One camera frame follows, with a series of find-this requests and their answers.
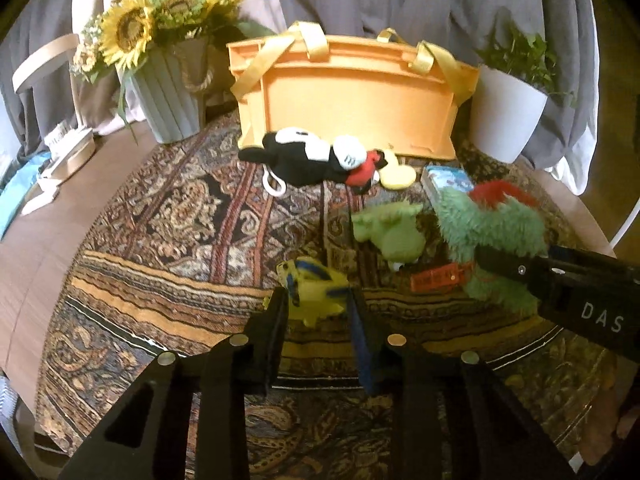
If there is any green red fluffy plush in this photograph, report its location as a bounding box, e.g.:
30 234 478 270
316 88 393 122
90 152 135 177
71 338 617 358
410 180 548 316

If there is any blue tissue pack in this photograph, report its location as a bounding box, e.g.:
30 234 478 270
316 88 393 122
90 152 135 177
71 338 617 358
421 165 474 204

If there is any green frog plush toy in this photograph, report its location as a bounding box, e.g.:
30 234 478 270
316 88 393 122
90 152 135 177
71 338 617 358
352 200 426 272

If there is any yellow blue fish plush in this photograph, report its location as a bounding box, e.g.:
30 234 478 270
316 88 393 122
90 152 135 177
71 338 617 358
276 256 350 328

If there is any orange plastic storage basket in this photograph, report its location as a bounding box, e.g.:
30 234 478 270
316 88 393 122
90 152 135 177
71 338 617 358
227 22 480 160

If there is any Mickey Mouse plush toy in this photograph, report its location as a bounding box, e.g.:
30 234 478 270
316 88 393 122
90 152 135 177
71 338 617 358
239 127 416 197

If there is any person's right hand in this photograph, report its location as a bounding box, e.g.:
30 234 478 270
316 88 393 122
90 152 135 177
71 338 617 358
578 352 639 466

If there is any white plant pot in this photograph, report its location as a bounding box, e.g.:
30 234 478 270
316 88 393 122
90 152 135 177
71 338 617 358
469 65 548 164

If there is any patterned woven table rug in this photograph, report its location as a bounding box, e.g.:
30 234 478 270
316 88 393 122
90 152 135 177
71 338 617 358
36 113 611 479

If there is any green leafy plant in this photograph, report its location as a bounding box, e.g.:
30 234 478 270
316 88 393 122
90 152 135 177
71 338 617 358
475 20 577 107

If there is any grey curtain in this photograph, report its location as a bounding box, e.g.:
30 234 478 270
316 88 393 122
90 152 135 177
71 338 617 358
1 0 600 185

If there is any light blue cloth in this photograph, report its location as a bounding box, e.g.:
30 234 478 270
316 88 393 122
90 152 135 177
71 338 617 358
0 152 51 237

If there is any white device on tray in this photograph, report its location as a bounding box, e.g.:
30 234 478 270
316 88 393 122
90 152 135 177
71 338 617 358
21 122 96 216

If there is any grey ribbed vase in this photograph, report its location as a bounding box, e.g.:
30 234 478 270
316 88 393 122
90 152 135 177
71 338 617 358
122 38 213 144

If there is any wooden chair back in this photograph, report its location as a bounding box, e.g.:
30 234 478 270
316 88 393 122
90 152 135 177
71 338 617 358
10 32 84 131

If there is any sunflower bouquet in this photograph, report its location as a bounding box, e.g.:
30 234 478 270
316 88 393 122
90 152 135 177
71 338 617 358
70 0 270 119

